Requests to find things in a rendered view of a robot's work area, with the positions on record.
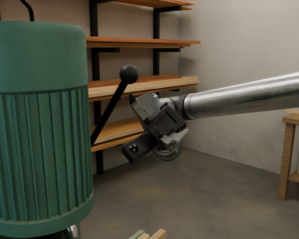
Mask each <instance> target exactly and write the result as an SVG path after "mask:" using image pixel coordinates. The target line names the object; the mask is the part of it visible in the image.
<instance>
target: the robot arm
mask: <svg viewBox="0 0 299 239"><path fill-rule="evenodd" d="M129 103H130V105H131V107H132V109H133V110H134V112H135V113H136V116H137V117H138V119H139V121H140V123H141V125H142V127H143V129H144V131H145V133H143V134H142V135H140V136H138V137H137V138H135V139H134V140H132V141H130V142H129V143H127V144H125V145H124V146H122V148H121V152H122V153H123V154H124V156H125V157H126V158H127V159H128V161H129V162H130V163H131V164H133V163H134V162H136V161H137V160H139V159H140V158H142V157H143V156H145V155H146V154H148V153H149V152H151V151H152V150H154V153H155V155H156V157H157V158H159V159H160V160H163V161H167V162H169V161H173V160H175V159H177V158H178V157H179V155H180V154H181V152H182V142H181V140H182V138H183V137H184V136H185V135H186V134H187V133H188V131H189V130H188V129H185V128H186V127H187V123H186V120H196V119H199V118H208V117H217V116H226V115H234V114H243V113H252V112H261V111H270V110H282V109H291V108H299V72H296V73H291V74H285V75H281V76H276V77H271V78H267V79H262V80H257V81H253V82H248V83H242V84H237V85H233V86H228V87H224V88H219V89H214V90H209V91H205V92H198V93H190V94H184V95H180V96H174V97H168V98H160V99H159V98H158V95H157V94H155V93H152V92H148V93H146V94H144V95H142V96H140V97H138V98H136V99H135V98H134V97H133V95H132V94H131V93H130V94H129Z"/></svg>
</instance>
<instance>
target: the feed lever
mask: <svg viewBox="0 0 299 239"><path fill-rule="evenodd" d="M119 76H120V79H121V82H120V84H119V86H118V88H117V89H116V91H115V93H114V95H113V97H112V98H111V100H110V102H109V104H108V106H107V107H106V109H105V111H104V113H103V115H102V116H101V118H100V120H99V122H98V124H97V125H96V127H95V129H94V131H93V133H92V135H91V148H92V146H93V145H94V143H95V141H96V140H97V138H98V136H99V134H100V133H101V131H102V129H103V127H104V126H105V124H106V122H107V120H108V118H109V117H110V115H111V113H112V111H113V110H114V108H115V106H116V104H117V103H118V101H119V99H120V97H121V96H122V94H123V92H124V91H125V89H126V87H127V85H128V84H133V83H135V82H136V81H137V79H138V77H139V72H138V70H137V68H136V67H135V66H133V65H125V66H124V67H122V69H121V70H120V74H119Z"/></svg>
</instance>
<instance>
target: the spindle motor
mask: <svg viewBox="0 0 299 239"><path fill-rule="evenodd" d="M87 84H88V73H87V54H86V34H85V33H84V31H83V29H82V27H81V26H78V25H72V24H64V23H52V22H36V21H0V235H2V236H6V237H13V238H32V237H40V236H44V235H49V234H52V233H56V232H59V231H62V230H64V229H67V228H69V227H71V226H73V225H75V224H77V223H78V222H79V221H81V220H82V219H83V218H85V217H86V216H87V215H88V214H89V213H90V211H91V210H92V208H93V204H94V199H93V172H92V152H91V132H90V113H89V94H88V86H87Z"/></svg>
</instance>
